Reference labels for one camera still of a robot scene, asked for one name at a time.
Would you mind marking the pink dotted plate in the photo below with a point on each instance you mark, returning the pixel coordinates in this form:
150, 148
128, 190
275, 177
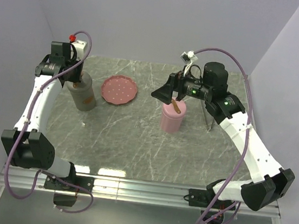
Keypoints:
119, 90

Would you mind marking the aluminium rail frame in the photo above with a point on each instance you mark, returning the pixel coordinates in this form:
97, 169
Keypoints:
141, 172

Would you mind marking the silver metal tongs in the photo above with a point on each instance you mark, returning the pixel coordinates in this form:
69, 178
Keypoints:
209, 119

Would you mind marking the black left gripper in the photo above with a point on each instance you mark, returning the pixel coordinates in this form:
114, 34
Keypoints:
77, 77

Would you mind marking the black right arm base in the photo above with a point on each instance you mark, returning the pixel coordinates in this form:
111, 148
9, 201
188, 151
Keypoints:
202, 198

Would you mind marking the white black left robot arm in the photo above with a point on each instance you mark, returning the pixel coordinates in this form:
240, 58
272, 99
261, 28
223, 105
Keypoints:
26, 143

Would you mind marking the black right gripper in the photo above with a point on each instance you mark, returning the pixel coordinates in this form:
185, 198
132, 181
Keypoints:
165, 93

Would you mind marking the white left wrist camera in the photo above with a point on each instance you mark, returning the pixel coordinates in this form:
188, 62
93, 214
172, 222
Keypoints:
80, 46

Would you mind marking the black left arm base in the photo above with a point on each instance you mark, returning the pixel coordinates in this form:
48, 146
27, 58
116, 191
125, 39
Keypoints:
66, 194

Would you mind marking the grey cylindrical container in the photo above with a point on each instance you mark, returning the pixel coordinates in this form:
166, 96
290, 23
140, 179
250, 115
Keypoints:
84, 99

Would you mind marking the pink round lid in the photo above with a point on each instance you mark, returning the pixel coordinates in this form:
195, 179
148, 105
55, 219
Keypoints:
171, 112

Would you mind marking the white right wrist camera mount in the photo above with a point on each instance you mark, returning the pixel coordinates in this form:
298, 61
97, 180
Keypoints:
189, 58

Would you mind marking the pink cylindrical container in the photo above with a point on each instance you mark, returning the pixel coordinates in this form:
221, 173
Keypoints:
171, 122

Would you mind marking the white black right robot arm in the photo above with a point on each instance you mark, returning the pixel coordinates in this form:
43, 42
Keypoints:
269, 180

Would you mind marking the grey round lid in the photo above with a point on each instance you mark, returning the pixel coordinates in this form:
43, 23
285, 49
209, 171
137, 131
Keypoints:
82, 86

